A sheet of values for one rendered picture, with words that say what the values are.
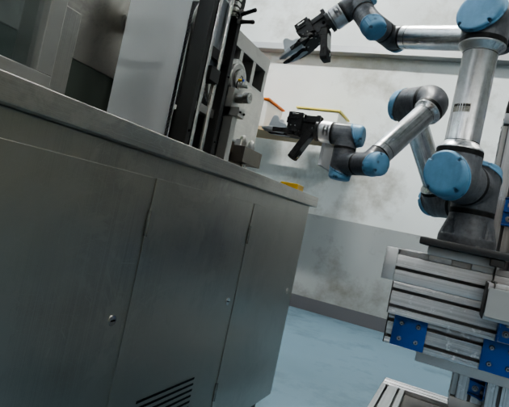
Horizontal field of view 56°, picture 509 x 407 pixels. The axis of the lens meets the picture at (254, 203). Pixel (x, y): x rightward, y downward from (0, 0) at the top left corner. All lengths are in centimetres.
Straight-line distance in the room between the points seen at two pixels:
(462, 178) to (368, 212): 325
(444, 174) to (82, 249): 86
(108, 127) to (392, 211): 378
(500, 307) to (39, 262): 99
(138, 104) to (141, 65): 13
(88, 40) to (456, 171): 116
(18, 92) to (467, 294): 113
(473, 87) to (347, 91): 346
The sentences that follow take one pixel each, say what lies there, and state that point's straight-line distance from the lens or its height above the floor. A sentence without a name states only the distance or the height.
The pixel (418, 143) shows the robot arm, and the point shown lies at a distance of 188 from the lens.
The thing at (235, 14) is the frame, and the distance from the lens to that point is 151.
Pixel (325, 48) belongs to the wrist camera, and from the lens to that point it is 169.
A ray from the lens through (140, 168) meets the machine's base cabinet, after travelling 97.
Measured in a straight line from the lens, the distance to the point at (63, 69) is 125.
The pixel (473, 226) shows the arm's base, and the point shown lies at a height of 87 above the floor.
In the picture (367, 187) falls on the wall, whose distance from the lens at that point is 451.
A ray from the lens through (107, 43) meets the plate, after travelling 174.
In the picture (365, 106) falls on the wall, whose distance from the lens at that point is 468.
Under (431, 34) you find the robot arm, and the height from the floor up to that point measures 144.
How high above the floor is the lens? 78
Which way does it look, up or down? 1 degrees up
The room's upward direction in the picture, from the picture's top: 12 degrees clockwise
